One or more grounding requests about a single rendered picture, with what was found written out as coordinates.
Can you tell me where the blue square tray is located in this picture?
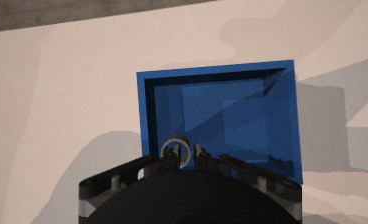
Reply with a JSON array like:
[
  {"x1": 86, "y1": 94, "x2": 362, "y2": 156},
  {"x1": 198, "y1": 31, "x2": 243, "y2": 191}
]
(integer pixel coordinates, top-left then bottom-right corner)
[{"x1": 136, "y1": 59, "x2": 303, "y2": 185}]

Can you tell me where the dark grey metal bushing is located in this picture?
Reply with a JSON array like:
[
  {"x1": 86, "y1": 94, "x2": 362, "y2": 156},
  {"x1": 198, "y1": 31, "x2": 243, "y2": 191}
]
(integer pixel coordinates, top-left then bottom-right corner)
[{"x1": 160, "y1": 133, "x2": 191, "y2": 168}]

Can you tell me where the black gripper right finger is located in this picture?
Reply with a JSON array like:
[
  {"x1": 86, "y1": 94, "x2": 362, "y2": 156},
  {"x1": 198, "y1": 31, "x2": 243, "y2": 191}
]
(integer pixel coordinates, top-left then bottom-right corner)
[{"x1": 194, "y1": 144, "x2": 302, "y2": 224}]

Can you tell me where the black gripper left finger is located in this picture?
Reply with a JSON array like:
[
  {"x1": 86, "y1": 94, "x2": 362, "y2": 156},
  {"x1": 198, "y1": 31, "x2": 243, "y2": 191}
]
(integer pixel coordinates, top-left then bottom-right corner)
[{"x1": 78, "y1": 144, "x2": 181, "y2": 224}]

